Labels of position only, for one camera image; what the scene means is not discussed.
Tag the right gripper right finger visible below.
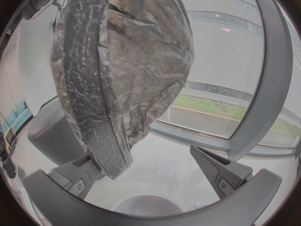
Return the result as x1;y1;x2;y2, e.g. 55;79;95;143
190;145;254;201

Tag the dark grey round chair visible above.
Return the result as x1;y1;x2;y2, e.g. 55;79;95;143
27;100;94;168

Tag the black plastic bag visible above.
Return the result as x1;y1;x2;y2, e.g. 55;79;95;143
50;0;195;180

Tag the teal sofa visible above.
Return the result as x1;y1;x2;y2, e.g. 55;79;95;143
7;99;31;132

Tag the white trash bin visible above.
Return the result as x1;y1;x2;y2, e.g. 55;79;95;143
113;195;184;215

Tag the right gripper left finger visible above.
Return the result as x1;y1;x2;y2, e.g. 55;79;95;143
49;156;104;201

